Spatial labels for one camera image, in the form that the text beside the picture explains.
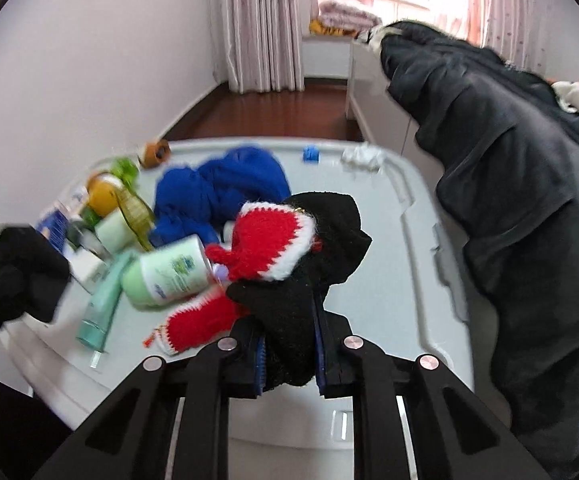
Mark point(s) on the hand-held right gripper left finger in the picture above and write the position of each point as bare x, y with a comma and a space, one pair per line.
260, 370

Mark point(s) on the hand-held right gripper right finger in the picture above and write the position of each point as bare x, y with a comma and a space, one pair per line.
321, 360

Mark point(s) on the dark cloth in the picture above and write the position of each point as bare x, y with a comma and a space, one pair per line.
34, 265

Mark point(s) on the black knit cloth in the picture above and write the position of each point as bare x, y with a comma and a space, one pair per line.
329, 245

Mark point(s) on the blue sheer scarf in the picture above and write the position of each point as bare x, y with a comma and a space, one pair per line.
219, 185

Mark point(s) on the white small box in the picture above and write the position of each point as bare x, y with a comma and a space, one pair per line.
86, 270

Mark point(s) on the teal tube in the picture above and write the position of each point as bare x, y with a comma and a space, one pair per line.
101, 305

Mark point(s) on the white green lotion bottle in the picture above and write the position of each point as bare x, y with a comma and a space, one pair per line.
164, 272

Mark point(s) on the pale white jar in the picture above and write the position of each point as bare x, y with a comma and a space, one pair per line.
111, 232

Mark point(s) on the orange yellow bottle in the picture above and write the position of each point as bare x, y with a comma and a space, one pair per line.
103, 195

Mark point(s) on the clear yellow-green bottle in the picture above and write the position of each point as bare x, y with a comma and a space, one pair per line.
134, 210

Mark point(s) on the small blue clip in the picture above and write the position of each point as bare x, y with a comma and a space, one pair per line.
310, 154

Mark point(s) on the crumpled white tissue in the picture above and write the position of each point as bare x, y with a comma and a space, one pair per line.
363, 156

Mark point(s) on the orange brown plush item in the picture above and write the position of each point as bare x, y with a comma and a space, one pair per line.
152, 152

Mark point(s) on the white window seat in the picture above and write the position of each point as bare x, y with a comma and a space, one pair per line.
324, 55

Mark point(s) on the folded yellow blanket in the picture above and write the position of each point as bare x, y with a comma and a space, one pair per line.
329, 29

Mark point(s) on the pink dotted curtain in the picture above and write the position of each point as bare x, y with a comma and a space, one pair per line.
514, 10
259, 25

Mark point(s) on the folded pink blanket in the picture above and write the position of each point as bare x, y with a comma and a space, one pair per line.
349, 15

